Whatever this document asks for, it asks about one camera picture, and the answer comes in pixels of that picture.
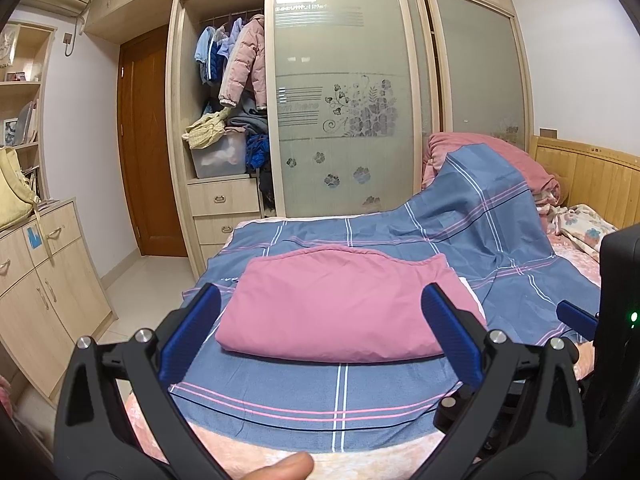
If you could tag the beige crumpled cloth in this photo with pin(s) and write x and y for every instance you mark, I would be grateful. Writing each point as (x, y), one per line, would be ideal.
(205, 130)

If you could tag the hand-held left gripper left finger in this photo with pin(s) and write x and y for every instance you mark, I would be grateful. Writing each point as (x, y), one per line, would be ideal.
(192, 330)

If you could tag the floral pillow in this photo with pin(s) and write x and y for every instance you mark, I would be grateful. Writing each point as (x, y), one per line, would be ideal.
(582, 225)

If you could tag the grey folded clothes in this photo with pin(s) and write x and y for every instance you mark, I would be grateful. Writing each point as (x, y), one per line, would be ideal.
(247, 120)

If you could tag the wooden headboard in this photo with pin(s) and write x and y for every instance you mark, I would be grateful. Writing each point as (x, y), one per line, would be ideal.
(595, 175)

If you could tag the pink puffer jacket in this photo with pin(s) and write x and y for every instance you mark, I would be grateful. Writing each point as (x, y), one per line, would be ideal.
(242, 60)

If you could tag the person's left hand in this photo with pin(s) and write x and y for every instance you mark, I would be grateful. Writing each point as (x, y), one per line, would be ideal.
(285, 467)

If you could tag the pink and white jacket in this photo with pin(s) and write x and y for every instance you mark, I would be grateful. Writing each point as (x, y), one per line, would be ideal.
(340, 305)

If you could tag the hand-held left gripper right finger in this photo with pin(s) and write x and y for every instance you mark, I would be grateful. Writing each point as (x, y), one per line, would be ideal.
(452, 335)

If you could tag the navy striped hanging jacket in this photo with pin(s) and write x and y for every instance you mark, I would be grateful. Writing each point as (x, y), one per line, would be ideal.
(217, 62)

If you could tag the clear plastic storage box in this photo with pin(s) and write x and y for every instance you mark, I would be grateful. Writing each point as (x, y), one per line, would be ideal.
(220, 157)

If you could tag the frosted plain sliding door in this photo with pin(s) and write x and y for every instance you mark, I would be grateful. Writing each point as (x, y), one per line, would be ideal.
(480, 70)

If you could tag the picture frame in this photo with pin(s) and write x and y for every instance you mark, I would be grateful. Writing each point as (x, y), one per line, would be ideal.
(10, 131)

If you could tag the brown wooden door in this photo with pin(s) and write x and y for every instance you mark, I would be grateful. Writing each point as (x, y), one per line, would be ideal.
(150, 150)

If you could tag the yellow bag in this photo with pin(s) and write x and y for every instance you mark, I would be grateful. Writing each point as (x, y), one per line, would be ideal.
(12, 190)

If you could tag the light wooden wardrobe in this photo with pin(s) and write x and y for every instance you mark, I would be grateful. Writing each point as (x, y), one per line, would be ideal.
(177, 110)

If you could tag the light blue hanging shirt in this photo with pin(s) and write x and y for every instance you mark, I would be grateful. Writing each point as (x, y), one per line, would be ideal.
(202, 55)

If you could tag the pink quilt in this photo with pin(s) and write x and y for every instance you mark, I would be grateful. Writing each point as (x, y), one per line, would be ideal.
(450, 147)

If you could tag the dark blue clothes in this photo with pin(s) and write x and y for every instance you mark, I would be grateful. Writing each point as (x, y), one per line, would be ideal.
(256, 152)

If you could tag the black hanging clothes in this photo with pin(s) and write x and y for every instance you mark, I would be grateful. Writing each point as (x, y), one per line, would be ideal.
(267, 192)

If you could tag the wooden bookshelf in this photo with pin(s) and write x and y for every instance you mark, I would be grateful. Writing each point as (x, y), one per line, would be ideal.
(35, 90)

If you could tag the blue sticker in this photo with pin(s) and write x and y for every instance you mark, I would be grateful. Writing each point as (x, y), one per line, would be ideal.
(36, 237)

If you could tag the light wooden cabinet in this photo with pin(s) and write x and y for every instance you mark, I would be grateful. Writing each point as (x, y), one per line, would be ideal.
(65, 300)

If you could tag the wardrobe drawer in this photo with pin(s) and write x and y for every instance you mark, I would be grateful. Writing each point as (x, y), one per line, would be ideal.
(222, 197)
(225, 230)
(212, 251)

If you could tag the frosted floral sliding door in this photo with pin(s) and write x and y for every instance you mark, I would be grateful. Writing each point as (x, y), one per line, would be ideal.
(345, 85)

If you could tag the blue plaid blanket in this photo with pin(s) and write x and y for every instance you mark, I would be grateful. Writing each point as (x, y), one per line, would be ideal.
(300, 405)

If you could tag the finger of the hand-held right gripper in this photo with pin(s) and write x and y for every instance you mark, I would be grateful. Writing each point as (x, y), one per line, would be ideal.
(575, 314)

